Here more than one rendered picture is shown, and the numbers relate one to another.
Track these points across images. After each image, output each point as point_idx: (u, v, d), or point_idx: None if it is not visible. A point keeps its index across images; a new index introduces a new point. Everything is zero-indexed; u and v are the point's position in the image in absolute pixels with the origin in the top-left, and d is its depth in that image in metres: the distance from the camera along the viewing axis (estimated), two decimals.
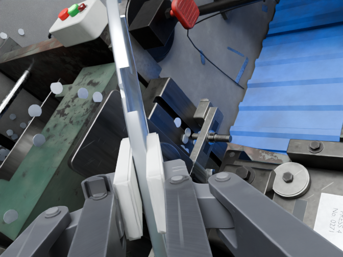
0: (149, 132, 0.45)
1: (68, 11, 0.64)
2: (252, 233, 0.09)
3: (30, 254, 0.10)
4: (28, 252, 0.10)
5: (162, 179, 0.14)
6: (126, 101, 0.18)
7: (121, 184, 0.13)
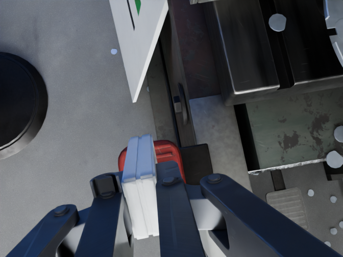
0: None
1: None
2: (245, 234, 0.09)
3: (39, 252, 0.10)
4: (36, 250, 0.10)
5: (154, 180, 0.13)
6: None
7: (129, 183, 0.13)
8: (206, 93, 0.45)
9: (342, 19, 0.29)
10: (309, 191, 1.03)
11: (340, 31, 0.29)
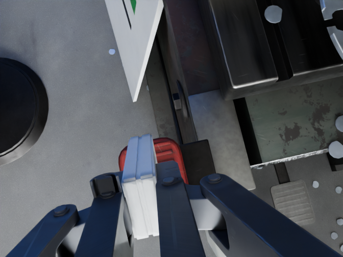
0: (342, 51, 0.27)
1: None
2: (245, 234, 0.09)
3: (39, 252, 0.10)
4: (36, 250, 0.10)
5: (154, 180, 0.13)
6: None
7: (129, 183, 0.13)
8: (205, 88, 0.44)
9: None
10: (313, 183, 1.03)
11: None
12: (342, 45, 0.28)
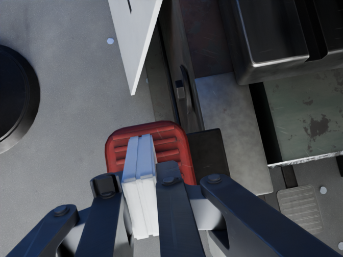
0: None
1: None
2: (245, 234, 0.09)
3: (39, 252, 0.10)
4: (36, 250, 0.10)
5: (154, 180, 0.13)
6: None
7: (129, 183, 0.13)
8: (215, 72, 0.37)
9: None
10: (321, 189, 0.96)
11: None
12: None
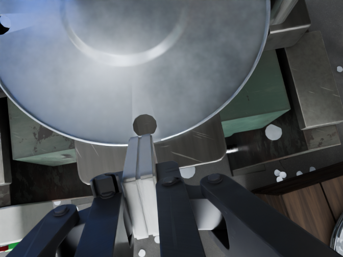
0: None
1: None
2: (245, 234, 0.09)
3: (39, 252, 0.10)
4: (36, 250, 0.10)
5: (154, 180, 0.13)
6: None
7: (129, 183, 0.13)
8: None
9: None
10: None
11: None
12: None
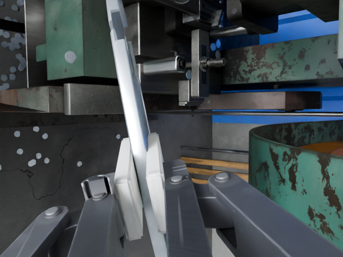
0: None
1: None
2: (252, 233, 0.09)
3: (30, 254, 0.10)
4: (28, 252, 0.10)
5: (162, 179, 0.14)
6: None
7: (121, 184, 0.13)
8: None
9: None
10: None
11: None
12: None
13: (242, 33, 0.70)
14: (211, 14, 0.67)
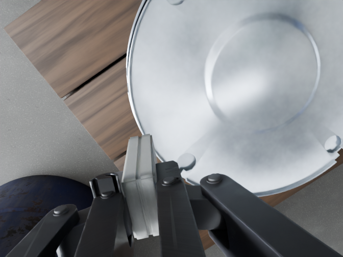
0: None
1: None
2: (245, 234, 0.09)
3: (39, 252, 0.10)
4: (36, 250, 0.10)
5: (154, 180, 0.13)
6: None
7: (129, 183, 0.13)
8: None
9: None
10: None
11: None
12: (197, 179, 0.36)
13: None
14: None
